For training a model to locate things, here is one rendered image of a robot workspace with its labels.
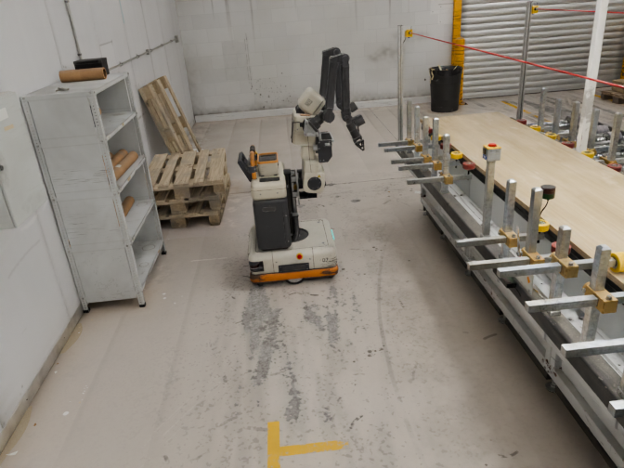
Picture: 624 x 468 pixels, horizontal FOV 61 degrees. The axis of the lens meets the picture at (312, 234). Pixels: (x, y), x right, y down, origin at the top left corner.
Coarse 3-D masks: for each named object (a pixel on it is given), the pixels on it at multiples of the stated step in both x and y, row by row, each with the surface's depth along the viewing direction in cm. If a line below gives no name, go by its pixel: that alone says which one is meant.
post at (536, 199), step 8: (536, 192) 223; (536, 200) 224; (536, 208) 226; (528, 216) 231; (536, 216) 228; (528, 224) 232; (536, 224) 229; (528, 232) 232; (536, 232) 231; (528, 240) 233; (536, 240) 233; (528, 248) 234; (536, 248) 234
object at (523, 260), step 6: (504, 258) 234; (510, 258) 234; (516, 258) 233; (522, 258) 233; (528, 258) 232; (546, 258) 233; (468, 264) 233; (474, 264) 231; (480, 264) 231; (486, 264) 231; (492, 264) 232; (498, 264) 232; (504, 264) 232; (510, 264) 232; (516, 264) 233; (522, 264) 233; (528, 264) 233
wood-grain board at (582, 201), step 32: (448, 128) 433; (480, 128) 426; (512, 128) 419; (480, 160) 351; (512, 160) 347; (544, 160) 342; (576, 160) 337; (576, 192) 288; (608, 192) 284; (576, 224) 252; (608, 224) 249
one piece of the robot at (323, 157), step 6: (318, 132) 374; (324, 132) 394; (330, 132) 393; (318, 138) 380; (324, 138) 377; (330, 138) 376; (318, 144) 371; (324, 144) 372; (330, 144) 372; (318, 150) 373; (324, 150) 374; (330, 150) 374; (318, 156) 375; (324, 156) 375; (330, 156) 376
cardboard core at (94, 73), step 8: (64, 72) 363; (72, 72) 363; (80, 72) 363; (88, 72) 364; (96, 72) 364; (104, 72) 371; (64, 80) 365; (72, 80) 366; (80, 80) 366; (88, 80) 368
